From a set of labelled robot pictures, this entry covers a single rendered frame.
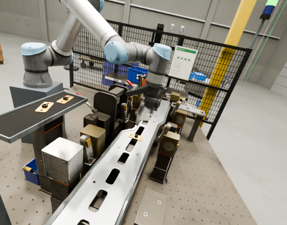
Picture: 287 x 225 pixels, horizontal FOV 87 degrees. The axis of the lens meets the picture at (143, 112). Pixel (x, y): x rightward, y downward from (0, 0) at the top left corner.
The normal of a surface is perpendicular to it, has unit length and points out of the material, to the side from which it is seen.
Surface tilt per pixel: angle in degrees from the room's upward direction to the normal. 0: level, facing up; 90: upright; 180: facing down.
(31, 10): 90
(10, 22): 90
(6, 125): 0
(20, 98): 90
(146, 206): 0
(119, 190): 0
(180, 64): 90
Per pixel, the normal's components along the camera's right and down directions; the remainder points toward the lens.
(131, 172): 0.18, -0.87
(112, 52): -0.52, 0.30
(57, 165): -0.28, 0.40
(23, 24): -0.01, 0.46
